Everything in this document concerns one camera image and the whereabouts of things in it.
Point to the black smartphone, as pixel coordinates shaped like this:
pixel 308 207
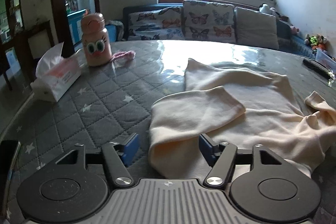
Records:
pixel 9 152

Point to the dark wooden cabinet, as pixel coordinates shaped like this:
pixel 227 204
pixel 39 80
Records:
pixel 19 40

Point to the dark blue sofa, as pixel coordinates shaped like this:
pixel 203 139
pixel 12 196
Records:
pixel 286 41

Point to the white plush toy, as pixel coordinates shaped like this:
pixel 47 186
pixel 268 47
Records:
pixel 266 9

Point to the cream knit sweater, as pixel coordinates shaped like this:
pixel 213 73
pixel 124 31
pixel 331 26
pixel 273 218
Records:
pixel 242 107

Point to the blue stool with cloth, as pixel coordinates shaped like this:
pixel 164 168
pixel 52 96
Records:
pixel 115 30

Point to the plush toy pile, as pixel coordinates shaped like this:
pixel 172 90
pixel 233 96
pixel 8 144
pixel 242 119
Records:
pixel 316 41

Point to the white tissue pack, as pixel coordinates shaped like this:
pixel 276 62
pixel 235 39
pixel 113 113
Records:
pixel 54 75

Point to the middle butterfly print cushion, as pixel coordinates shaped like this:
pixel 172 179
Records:
pixel 209 21

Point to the black remote control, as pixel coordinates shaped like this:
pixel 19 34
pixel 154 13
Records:
pixel 319 68

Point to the butterfly print cushion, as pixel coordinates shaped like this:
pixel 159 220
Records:
pixel 209 21
pixel 162 24

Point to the plain grey cushion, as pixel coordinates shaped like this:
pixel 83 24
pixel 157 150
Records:
pixel 256 29

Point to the clear plastic storage box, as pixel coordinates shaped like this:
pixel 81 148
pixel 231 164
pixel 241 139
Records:
pixel 325 60

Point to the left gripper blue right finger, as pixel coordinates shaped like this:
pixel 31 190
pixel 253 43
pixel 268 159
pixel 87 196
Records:
pixel 209 149

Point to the left butterfly print cushion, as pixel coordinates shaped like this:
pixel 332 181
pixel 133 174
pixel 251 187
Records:
pixel 162 24

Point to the pink cartoon water bottle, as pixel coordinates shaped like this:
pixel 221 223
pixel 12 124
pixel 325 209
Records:
pixel 95 40

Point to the blue plastic drawer unit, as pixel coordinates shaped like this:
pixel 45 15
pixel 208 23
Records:
pixel 74 21

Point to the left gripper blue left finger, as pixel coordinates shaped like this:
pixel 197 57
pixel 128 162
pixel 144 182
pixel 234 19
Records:
pixel 129 149

